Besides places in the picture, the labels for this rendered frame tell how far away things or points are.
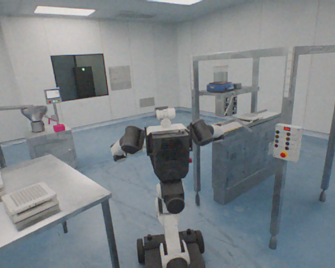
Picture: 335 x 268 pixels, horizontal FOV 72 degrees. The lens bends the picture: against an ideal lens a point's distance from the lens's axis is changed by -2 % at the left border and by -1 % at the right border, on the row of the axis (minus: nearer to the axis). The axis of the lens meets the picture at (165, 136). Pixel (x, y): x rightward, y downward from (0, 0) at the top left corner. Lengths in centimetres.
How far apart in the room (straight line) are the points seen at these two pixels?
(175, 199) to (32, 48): 573
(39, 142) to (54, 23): 368
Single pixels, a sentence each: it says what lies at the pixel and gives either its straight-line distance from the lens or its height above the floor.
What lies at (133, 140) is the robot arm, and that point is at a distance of 137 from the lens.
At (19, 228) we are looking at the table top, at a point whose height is 89.
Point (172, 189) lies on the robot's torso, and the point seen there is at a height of 92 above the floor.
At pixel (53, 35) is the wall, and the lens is 671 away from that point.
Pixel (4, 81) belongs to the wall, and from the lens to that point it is 653.
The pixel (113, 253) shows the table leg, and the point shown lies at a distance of 185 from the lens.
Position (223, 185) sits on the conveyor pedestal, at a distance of 279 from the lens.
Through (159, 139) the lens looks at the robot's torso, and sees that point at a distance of 125.
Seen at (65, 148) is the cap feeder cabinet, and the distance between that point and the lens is 394.
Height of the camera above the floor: 167
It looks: 18 degrees down
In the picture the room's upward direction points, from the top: 4 degrees counter-clockwise
